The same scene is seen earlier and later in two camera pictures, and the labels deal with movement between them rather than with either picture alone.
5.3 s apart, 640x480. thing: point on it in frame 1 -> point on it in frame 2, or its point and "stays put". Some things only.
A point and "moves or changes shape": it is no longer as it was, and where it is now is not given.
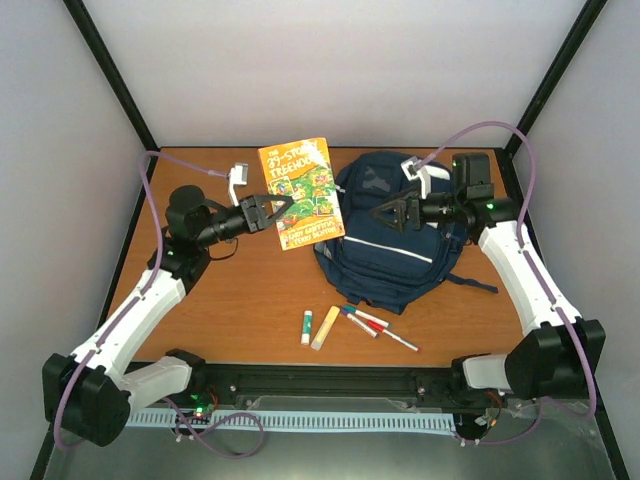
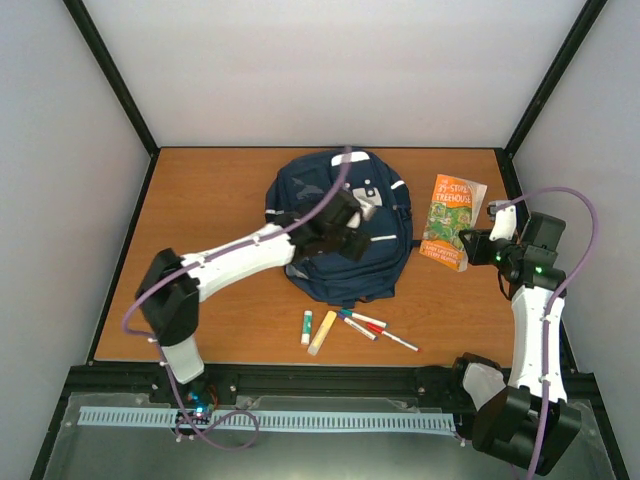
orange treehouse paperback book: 303,171 -> 455,207
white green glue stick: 307,327 stays put
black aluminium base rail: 429,382 stays put
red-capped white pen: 396,337 stays put
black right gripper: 402,212 -> 476,252
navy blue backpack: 371,265 moves or changes shape
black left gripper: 255,212 -> 361,246
